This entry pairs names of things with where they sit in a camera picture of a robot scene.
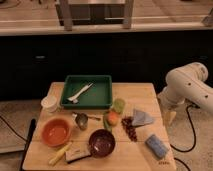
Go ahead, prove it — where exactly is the blue sponge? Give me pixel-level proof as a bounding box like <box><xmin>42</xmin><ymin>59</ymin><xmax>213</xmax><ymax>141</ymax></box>
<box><xmin>145</xmin><ymin>134</ymin><xmax>169</xmax><ymax>159</ymax></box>

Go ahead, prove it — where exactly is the metal table frame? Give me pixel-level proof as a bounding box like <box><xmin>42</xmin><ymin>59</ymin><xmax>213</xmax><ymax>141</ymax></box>
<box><xmin>55</xmin><ymin>0</ymin><xmax>134</xmax><ymax>31</ymax></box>

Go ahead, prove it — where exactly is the white cup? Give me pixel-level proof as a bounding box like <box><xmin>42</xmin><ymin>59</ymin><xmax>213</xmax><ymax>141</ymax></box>
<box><xmin>41</xmin><ymin>95</ymin><xmax>57</xmax><ymax>113</ymax></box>

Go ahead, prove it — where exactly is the grey blue folded cloth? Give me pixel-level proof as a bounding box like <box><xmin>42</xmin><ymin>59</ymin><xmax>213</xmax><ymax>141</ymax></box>
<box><xmin>132</xmin><ymin>109</ymin><xmax>155</xmax><ymax>127</ymax></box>

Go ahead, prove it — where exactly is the metal measuring scoop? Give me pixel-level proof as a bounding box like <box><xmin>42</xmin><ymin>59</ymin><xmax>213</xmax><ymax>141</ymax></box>
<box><xmin>73</xmin><ymin>113</ymin><xmax>100</xmax><ymax>131</ymax></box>

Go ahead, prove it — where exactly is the green plastic tray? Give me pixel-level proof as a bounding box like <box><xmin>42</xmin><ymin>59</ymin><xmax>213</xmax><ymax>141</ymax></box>
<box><xmin>60</xmin><ymin>75</ymin><xmax>112</xmax><ymax>109</ymax></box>

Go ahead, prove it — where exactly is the green toy leaf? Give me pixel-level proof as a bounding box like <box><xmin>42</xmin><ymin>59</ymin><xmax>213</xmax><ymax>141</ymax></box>
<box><xmin>103</xmin><ymin>113</ymin><xmax>112</xmax><ymax>132</ymax></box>

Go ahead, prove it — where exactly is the black cable right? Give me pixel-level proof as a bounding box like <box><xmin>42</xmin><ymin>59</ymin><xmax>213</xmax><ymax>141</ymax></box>
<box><xmin>170</xmin><ymin>103</ymin><xmax>201</xmax><ymax>154</ymax></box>

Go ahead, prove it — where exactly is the dark red grape bunch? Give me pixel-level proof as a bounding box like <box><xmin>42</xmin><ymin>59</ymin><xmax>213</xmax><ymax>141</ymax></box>
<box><xmin>121</xmin><ymin>116</ymin><xmax>137</xmax><ymax>142</ymax></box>

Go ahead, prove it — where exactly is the orange red bowl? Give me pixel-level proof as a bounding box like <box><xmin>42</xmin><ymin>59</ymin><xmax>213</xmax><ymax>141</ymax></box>
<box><xmin>41</xmin><ymin>118</ymin><xmax>71</xmax><ymax>147</ymax></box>

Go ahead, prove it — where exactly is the dark maroon bowl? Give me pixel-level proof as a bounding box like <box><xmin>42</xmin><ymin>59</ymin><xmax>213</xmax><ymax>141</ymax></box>
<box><xmin>88</xmin><ymin>129</ymin><xmax>116</xmax><ymax>158</ymax></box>

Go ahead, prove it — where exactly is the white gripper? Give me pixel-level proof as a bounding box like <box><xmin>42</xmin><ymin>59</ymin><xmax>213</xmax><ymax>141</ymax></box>
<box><xmin>157</xmin><ymin>87</ymin><xmax>185</xmax><ymax>126</ymax></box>

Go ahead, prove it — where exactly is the orange toy fruit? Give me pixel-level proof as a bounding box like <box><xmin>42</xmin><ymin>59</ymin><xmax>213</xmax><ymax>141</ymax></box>
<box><xmin>107</xmin><ymin>111</ymin><xmax>119</xmax><ymax>126</ymax></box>

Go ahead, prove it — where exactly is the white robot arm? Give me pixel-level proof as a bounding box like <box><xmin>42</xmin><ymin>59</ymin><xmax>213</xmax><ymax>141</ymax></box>
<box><xmin>157</xmin><ymin>62</ymin><xmax>213</xmax><ymax>126</ymax></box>

